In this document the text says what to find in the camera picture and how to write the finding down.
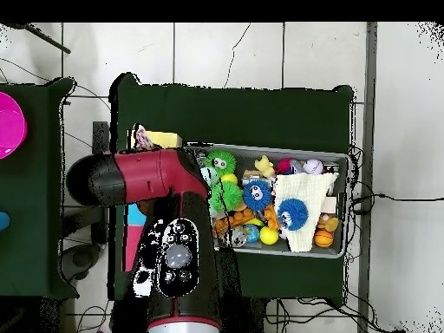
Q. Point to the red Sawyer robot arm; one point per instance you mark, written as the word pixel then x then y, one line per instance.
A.
pixel 138 173

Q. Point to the shallow grey mesh bin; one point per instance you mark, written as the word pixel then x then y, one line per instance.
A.
pixel 244 158

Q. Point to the wooden box with three holes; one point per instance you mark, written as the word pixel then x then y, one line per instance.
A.
pixel 166 138

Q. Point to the yellow ball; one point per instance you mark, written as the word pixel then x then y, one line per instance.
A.
pixel 229 179

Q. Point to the green spiky googly-eyed ball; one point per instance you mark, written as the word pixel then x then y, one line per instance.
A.
pixel 220 163

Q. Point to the blue spiky googly-eyed ball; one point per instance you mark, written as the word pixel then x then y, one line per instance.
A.
pixel 256 199
pixel 295 213

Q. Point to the yellow foam toy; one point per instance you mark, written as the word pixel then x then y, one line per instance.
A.
pixel 264 166

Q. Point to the globe print ball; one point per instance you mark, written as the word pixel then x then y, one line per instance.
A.
pixel 251 233

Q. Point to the dark green table cloth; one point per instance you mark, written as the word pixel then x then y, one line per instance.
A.
pixel 31 208
pixel 242 114

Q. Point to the cream knitted cloth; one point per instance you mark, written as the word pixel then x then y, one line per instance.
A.
pixel 305 187

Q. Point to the white baseball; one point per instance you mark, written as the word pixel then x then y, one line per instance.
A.
pixel 313 166

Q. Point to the orange mini basketball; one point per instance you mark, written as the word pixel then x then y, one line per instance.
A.
pixel 323 238

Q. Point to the black upright panel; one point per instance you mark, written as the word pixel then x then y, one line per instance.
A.
pixel 100 135

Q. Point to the grey stand foot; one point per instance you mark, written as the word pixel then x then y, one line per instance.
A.
pixel 81 260

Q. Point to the pink plastic bowl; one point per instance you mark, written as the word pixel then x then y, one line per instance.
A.
pixel 10 128

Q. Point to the blue round object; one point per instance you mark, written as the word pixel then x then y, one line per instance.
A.
pixel 3 221

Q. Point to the dark rod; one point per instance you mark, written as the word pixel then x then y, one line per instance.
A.
pixel 45 39

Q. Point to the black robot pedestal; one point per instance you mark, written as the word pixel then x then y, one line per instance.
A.
pixel 253 319

